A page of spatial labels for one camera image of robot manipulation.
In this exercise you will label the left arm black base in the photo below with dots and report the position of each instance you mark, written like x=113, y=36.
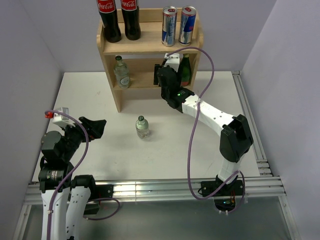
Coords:
x=101, y=191

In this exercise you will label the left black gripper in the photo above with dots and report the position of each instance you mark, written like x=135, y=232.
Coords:
x=94, y=128

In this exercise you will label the coca-cola bottle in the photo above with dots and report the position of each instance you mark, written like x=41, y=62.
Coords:
x=108, y=13
x=130, y=12

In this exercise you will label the green glass bottle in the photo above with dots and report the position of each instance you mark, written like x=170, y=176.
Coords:
x=184, y=70

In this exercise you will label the right Coca-Cola bottle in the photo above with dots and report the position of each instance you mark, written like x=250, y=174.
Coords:
x=130, y=12

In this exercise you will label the wooden two-tier shelf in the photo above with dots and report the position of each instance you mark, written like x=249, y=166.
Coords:
x=143, y=54

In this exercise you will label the left Coca-Cola bottle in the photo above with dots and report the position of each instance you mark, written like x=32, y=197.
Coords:
x=108, y=13

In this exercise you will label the silver blue can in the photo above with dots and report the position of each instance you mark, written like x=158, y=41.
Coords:
x=169, y=21
x=187, y=23

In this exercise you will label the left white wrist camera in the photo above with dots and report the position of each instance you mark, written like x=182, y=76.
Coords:
x=58, y=119

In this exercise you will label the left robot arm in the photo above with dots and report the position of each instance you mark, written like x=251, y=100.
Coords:
x=64, y=197

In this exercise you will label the aluminium table frame rail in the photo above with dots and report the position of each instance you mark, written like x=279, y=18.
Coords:
x=155, y=168

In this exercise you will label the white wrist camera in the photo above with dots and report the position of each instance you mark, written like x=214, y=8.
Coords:
x=172, y=60
x=58, y=119

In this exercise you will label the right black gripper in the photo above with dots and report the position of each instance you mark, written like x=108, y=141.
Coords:
x=156, y=78

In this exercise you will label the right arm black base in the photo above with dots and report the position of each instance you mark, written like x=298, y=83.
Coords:
x=225, y=198

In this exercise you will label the clear glass bottle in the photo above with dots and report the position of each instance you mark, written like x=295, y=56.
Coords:
x=121, y=72
x=142, y=127

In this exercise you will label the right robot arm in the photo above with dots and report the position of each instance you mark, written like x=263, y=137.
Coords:
x=234, y=131

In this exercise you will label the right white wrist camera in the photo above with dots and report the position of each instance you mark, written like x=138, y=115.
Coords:
x=172, y=60

